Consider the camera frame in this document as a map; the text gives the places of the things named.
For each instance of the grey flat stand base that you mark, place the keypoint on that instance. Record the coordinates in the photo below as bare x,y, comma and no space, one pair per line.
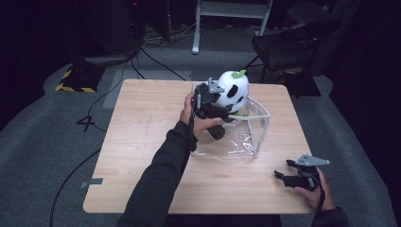
107,60

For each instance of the black office chair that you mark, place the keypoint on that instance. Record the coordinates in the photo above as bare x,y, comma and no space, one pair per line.
290,44

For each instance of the grey tape strip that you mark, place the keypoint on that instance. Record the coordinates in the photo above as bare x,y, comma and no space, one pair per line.
91,183

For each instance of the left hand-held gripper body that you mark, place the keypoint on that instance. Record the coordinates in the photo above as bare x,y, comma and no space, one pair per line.
206,97

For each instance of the clear plastic zip bag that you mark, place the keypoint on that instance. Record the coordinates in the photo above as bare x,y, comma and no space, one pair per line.
239,138

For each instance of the person's left hand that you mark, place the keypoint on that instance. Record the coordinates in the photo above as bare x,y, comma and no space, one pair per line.
201,124

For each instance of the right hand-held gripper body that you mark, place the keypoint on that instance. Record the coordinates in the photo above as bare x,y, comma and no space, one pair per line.
307,175

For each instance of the person's right hand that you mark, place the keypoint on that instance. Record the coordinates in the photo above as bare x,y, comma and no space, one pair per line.
317,197

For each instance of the white metal stand frame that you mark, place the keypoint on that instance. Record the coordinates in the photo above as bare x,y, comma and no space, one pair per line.
231,9

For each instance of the black yellow striped floor plate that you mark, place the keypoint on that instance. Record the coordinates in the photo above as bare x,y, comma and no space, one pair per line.
78,80

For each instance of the white panda plush toy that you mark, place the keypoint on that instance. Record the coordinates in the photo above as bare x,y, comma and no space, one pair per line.
231,90

